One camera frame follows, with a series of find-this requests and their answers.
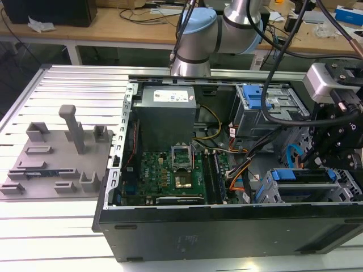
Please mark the blue plastic drive latch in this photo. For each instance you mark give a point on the blue plastic drive latch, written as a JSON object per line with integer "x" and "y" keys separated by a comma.
{"x": 253, "y": 99}

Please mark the white crumpled plastic bag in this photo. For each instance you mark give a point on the white crumpled plastic bag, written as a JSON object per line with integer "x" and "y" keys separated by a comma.
{"x": 41, "y": 25}

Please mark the grey metal drive cage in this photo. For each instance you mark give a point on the grey metal drive cage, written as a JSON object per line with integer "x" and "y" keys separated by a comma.
{"x": 249, "y": 124}

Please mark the clear plastic bag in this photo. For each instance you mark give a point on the clear plastic bag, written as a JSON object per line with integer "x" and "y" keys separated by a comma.
{"x": 326, "y": 30}

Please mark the grey parts rack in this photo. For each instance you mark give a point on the grey parts rack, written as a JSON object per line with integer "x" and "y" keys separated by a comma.
{"x": 56, "y": 158}

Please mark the flat grey box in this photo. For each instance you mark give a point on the flat grey box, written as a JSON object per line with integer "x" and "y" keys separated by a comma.
{"x": 314, "y": 17}

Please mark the blue cardboard box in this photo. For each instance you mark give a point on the blue cardboard box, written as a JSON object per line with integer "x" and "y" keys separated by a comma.
{"x": 350, "y": 13}

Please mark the green RAM stick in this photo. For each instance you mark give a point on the green RAM stick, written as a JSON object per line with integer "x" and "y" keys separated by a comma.
{"x": 220, "y": 181}

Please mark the CPU socket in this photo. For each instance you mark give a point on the CPU socket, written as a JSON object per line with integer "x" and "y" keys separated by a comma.
{"x": 183, "y": 182}

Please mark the large black box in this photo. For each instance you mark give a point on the large black box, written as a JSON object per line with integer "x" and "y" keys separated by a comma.
{"x": 48, "y": 11}

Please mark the small black box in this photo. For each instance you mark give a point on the small black box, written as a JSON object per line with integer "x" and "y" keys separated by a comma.
{"x": 290, "y": 23}

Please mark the black graphics card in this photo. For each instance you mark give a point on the black graphics card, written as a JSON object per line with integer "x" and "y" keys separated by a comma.
{"x": 181, "y": 200}

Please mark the black RAM slot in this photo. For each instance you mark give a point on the black RAM slot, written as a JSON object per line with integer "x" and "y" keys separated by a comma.
{"x": 208, "y": 178}

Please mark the wooden desk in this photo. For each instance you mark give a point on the wooden desk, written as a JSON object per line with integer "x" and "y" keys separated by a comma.
{"x": 113, "y": 31}

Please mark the grey power supply unit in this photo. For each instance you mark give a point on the grey power supply unit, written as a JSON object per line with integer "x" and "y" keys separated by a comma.
{"x": 164, "y": 122}

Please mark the RAM stick with blue label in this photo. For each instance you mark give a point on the RAM stick with blue label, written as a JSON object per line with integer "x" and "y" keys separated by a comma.
{"x": 42, "y": 172}

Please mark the perforated metal disk bay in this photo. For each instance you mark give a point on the perforated metal disk bay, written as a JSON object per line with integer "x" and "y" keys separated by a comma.
{"x": 347, "y": 181}

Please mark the black PC case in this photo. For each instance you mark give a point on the black PC case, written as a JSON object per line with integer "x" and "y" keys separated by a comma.
{"x": 198, "y": 232}

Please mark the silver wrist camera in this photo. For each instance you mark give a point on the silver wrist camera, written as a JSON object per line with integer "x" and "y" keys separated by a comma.
{"x": 320, "y": 85}

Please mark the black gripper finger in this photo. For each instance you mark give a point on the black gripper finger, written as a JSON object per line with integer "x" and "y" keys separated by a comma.
{"x": 319, "y": 141}
{"x": 337, "y": 162}

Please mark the green motherboard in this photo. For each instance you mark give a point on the green motherboard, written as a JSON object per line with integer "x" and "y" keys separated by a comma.
{"x": 153, "y": 170}

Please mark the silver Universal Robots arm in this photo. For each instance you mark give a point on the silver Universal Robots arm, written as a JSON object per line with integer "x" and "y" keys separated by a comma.
{"x": 193, "y": 42}

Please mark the hard disk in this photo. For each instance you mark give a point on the hard disk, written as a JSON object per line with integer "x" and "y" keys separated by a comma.
{"x": 283, "y": 174}

